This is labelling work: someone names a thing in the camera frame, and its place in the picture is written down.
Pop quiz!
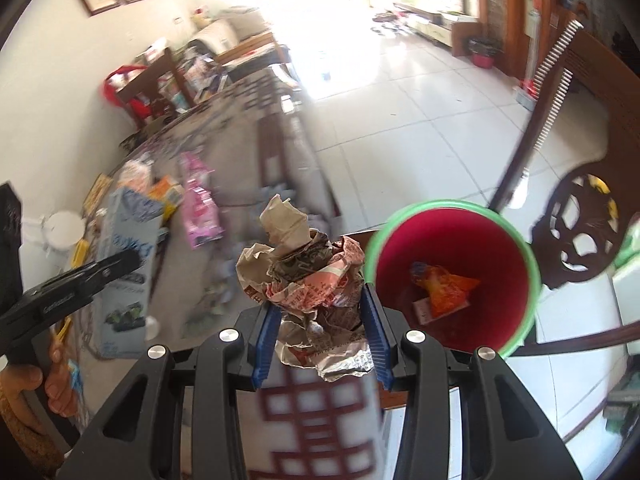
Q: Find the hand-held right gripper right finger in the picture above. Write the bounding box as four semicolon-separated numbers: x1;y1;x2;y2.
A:
359;284;584;480

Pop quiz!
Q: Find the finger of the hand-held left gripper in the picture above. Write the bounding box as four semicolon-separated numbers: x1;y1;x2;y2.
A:
0;249;142;342

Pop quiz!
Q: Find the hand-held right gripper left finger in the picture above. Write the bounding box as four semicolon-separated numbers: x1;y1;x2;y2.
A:
57;304;282;480

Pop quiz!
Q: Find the newspaper ball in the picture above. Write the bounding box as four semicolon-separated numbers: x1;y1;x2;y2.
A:
236;194;376;383

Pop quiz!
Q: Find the red bin with green rim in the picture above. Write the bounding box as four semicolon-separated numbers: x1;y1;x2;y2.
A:
364;200;542;359

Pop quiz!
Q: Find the person's left hand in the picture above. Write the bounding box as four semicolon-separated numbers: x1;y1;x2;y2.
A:
0;357;82;433

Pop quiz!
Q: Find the blue drink carton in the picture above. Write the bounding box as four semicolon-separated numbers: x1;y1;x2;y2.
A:
92;187;168;360

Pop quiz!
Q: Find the white round container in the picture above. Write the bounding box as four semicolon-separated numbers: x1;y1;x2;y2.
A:
42;210;86;252

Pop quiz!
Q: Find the small pink packet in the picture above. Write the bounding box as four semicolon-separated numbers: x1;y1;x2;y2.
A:
412;297;442;332

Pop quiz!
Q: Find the orange snack wrapper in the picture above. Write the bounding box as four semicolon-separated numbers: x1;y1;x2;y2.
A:
410;261;481;318

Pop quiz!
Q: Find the yellow cartoon book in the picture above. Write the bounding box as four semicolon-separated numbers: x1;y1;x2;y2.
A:
82;174;113;216

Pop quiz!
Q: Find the white snack packet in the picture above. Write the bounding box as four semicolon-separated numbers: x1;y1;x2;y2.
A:
117;160;153;193

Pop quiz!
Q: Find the orange box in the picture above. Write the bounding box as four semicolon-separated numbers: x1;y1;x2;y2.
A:
147;176;185;221

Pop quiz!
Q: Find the pink snack packet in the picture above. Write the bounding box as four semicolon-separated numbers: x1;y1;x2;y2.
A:
179;152;226;251

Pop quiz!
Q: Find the red plastic bag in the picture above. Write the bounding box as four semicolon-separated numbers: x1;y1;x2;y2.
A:
102;65;151;122

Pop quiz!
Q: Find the plain wooden chair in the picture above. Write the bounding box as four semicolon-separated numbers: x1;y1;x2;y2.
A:
117;47;196;127

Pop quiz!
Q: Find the printed tablecloth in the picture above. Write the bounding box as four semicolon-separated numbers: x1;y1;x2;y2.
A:
82;67;386;480

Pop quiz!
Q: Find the white box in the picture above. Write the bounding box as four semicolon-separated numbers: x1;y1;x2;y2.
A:
612;230;640;342

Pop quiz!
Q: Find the sofa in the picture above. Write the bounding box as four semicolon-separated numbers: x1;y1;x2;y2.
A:
192;7;292;69

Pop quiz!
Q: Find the carved wooden chair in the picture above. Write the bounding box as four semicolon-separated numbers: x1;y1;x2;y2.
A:
487;17;640;361

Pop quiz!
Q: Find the small red bin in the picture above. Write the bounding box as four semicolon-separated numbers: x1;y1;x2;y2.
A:
467;37;502;70

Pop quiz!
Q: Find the low wooden cabinet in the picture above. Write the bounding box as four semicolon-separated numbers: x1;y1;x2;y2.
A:
395;2;482;57

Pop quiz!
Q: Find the mop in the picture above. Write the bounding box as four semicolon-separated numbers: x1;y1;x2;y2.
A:
515;7;544;109

